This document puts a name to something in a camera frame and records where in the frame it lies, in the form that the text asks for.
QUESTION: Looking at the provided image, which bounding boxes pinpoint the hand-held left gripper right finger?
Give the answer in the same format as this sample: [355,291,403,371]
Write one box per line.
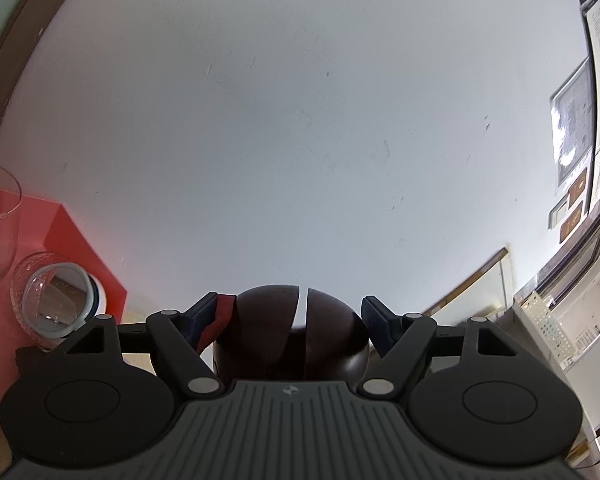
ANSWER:
[356,296,531,401]

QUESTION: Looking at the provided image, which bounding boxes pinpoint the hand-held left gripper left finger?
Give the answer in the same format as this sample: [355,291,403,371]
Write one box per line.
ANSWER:
[45,292,226,401]

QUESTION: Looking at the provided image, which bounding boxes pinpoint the red cloth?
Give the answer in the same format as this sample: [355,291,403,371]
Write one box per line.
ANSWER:
[196,294,237,354]

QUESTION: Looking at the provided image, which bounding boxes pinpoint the dark wooden round container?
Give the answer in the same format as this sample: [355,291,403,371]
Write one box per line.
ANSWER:
[212,285,372,386]

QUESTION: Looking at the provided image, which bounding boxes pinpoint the pink hexagonal container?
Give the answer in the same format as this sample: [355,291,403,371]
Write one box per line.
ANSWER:
[0,182,129,427]

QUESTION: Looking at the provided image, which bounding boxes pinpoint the white board with wooden edge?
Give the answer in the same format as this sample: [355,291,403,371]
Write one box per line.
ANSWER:
[424,247,512,322]

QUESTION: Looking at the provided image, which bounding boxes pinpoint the white perforated basket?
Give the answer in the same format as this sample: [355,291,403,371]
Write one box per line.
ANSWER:
[511,289,582,372]

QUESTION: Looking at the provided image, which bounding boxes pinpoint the textured clear glass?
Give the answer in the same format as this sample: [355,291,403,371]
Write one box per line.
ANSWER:
[11,251,107,352]

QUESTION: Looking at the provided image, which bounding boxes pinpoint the brown no-smoking sign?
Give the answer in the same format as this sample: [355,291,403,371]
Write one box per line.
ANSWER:
[559,207,584,244]

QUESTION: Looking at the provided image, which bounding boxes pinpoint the brown bell sign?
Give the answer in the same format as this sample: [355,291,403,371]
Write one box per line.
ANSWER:
[567,167,589,209]

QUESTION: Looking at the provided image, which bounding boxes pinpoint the grey certificate sheet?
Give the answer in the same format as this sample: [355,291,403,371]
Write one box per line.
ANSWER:
[550,57,596,187]

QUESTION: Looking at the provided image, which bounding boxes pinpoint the white light switch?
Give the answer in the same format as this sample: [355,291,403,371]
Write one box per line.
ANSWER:
[548,197,571,229]

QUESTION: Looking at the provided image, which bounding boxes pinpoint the brown partition frame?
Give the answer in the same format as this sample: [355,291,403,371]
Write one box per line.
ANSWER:
[0,0,83,116]

